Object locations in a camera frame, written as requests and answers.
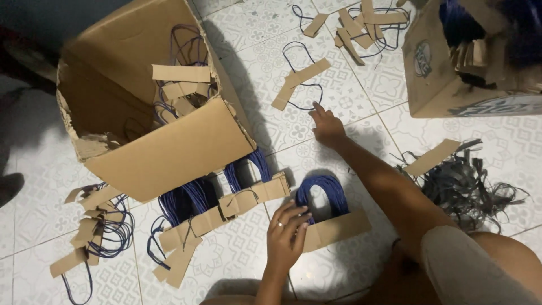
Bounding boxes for person's left hand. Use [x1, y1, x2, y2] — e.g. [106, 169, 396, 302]
[265, 200, 313, 274]

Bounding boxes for person's right hand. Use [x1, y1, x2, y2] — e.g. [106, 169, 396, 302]
[309, 102, 347, 149]

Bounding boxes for bundle of blue-cord cardboard handles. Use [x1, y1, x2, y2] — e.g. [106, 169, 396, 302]
[158, 178, 228, 253]
[218, 148, 293, 219]
[295, 175, 373, 254]

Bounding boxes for plain cardboard strip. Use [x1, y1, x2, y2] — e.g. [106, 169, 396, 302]
[402, 138, 462, 178]

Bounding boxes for person's leg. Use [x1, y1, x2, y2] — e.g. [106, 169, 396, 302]
[202, 239, 430, 305]
[470, 231, 542, 277]

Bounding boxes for printed cardboard box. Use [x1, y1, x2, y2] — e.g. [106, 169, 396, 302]
[401, 0, 542, 119]

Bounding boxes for large plain cardboard box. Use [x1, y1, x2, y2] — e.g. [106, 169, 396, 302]
[56, 0, 257, 203]

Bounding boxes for person's white shorts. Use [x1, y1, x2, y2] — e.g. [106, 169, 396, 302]
[420, 225, 542, 305]

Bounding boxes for single blue-cord cardboard handle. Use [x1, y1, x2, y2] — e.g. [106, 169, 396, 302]
[147, 216, 203, 289]
[292, 5, 329, 39]
[271, 41, 332, 112]

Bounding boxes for pile of loose cord handles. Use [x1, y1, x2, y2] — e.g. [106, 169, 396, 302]
[49, 182, 136, 305]
[333, 0, 411, 67]

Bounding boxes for heap of black strap scraps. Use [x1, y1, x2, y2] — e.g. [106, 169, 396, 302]
[393, 138, 531, 234]

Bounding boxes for heap of handles inside box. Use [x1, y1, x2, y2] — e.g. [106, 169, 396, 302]
[438, 0, 542, 90]
[151, 23, 219, 124]

